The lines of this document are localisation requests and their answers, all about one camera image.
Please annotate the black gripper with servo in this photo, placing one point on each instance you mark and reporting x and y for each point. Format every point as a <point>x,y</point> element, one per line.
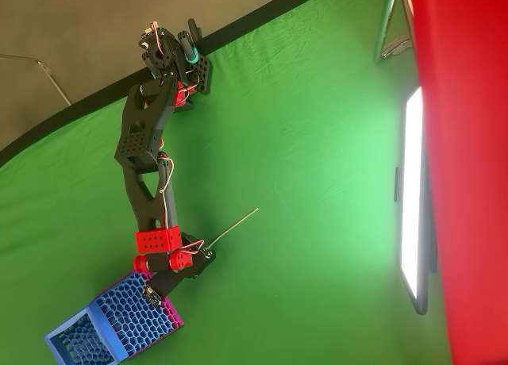
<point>166,282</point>

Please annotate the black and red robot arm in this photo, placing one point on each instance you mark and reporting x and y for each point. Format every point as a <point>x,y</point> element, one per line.
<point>143,143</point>

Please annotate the black perforated arm base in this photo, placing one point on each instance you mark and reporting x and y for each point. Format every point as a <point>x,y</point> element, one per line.
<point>203,69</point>

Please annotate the blue and pink mesh box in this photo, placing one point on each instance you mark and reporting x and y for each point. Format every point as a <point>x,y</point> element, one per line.
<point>127,321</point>

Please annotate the green cloth with black edge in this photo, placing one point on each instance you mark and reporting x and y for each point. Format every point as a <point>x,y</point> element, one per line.
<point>297,143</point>

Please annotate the black flat LED light panel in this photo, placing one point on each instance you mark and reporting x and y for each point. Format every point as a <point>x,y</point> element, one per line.
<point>412,190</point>

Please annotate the large red blurred surface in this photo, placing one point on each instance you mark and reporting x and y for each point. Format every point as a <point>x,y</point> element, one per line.
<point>476,182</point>

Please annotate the chrome tube stand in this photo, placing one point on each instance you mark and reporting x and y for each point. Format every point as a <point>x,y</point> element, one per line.
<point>383,24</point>

